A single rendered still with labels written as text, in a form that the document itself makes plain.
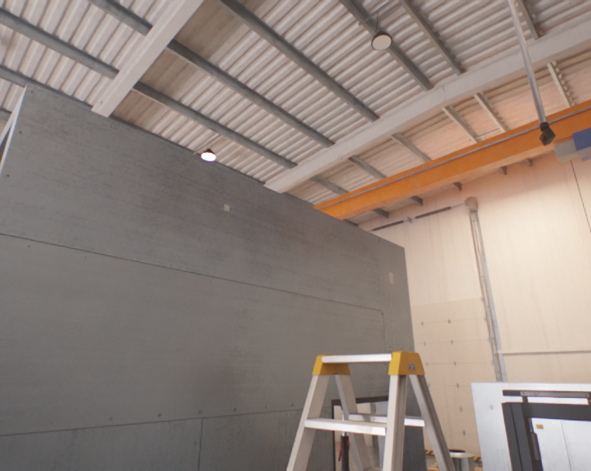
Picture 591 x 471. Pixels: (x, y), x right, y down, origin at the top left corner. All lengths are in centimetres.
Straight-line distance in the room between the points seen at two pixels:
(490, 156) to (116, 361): 877
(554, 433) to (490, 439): 101
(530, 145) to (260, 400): 823
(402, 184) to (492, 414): 543
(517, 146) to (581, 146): 114
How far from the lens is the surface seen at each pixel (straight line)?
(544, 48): 887
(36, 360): 145
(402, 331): 292
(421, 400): 149
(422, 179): 996
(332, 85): 881
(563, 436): 786
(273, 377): 192
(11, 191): 152
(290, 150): 1075
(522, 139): 943
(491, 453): 823
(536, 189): 1319
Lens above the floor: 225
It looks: 20 degrees up
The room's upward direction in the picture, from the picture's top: straight up
